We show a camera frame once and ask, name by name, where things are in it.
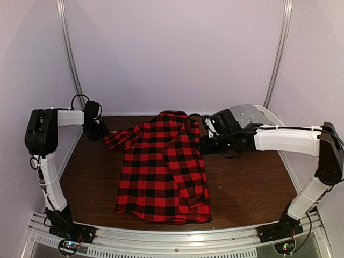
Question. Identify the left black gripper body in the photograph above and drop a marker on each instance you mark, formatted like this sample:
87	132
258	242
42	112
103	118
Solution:
96	131

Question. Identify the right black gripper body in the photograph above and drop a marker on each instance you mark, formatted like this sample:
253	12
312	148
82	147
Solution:
223	144

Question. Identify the white plastic tub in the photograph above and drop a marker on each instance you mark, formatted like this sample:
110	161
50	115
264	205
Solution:
270	115

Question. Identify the red black plaid shirt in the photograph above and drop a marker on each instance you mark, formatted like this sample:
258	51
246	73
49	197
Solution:
163	177

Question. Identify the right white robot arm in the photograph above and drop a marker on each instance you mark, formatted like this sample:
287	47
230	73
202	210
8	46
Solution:
320	141

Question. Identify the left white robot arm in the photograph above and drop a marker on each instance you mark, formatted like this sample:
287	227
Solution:
42	138

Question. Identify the grey button shirt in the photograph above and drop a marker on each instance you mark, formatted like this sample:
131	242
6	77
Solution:
248	115

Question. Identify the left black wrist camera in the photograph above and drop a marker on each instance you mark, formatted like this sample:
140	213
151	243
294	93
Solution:
92	110

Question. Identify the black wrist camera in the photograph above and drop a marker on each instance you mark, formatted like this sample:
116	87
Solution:
92	110
221	123

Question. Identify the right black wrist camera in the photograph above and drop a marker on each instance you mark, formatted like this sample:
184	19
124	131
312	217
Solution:
221	123

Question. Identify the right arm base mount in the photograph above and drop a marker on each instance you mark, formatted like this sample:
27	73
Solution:
286	227

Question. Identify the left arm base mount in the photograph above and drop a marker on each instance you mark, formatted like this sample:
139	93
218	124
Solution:
62	226

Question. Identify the aluminium front rail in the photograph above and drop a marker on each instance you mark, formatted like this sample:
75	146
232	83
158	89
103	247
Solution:
231	242

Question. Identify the left aluminium frame post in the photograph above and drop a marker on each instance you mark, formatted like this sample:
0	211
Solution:
62	15

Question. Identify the aluminium frame post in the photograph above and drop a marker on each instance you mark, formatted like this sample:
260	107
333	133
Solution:
282	42
62	15

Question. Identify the right aluminium frame post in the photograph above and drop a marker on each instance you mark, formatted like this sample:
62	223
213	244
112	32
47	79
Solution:
282	42

